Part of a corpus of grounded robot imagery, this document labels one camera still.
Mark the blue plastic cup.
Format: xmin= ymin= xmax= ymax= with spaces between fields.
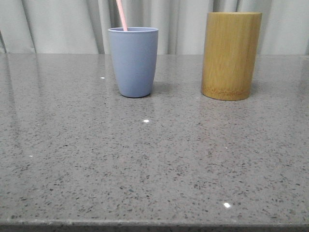
xmin=108 ymin=27 xmax=159 ymax=98

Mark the bamboo wooden cup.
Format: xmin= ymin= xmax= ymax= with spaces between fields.
xmin=201 ymin=12 xmax=262 ymax=101

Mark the grey curtain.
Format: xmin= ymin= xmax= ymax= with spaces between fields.
xmin=0 ymin=0 xmax=309 ymax=55

